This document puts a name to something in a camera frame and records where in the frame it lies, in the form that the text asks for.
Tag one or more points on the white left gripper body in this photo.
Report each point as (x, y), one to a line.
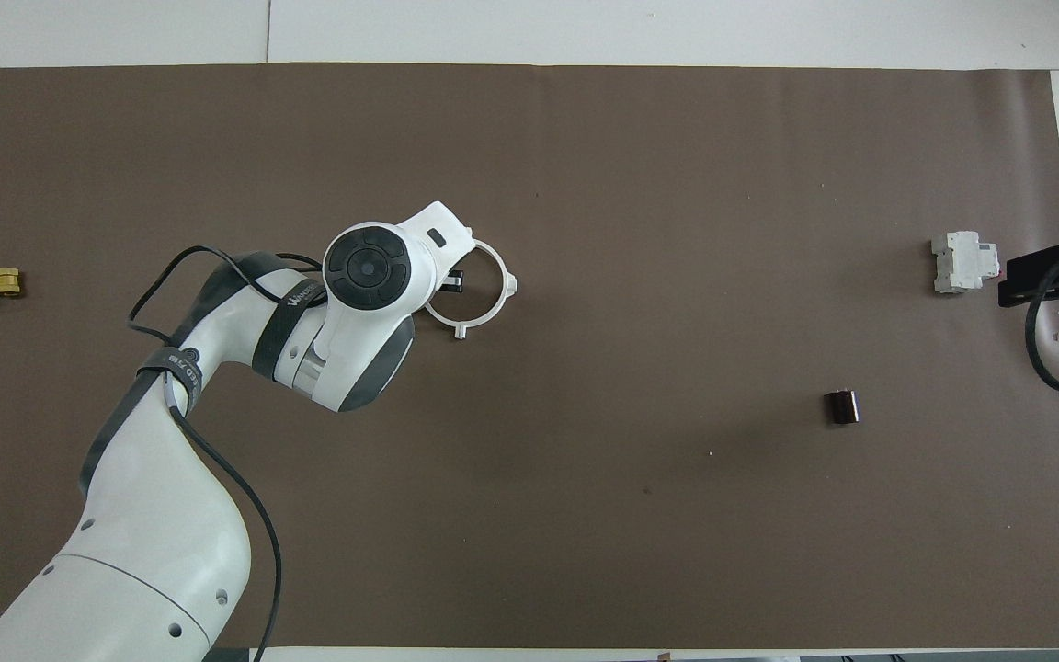
(438, 234)

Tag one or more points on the white half pipe clamp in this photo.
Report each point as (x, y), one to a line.
(438, 320)
(506, 276)

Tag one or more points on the white circuit breaker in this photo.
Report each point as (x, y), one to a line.
(957, 262)

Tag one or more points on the brown table mat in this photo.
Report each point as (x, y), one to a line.
(677, 506)

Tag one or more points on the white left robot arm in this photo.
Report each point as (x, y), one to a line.
(153, 533)

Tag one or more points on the small dark brown block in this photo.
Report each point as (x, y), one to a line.
(842, 407)

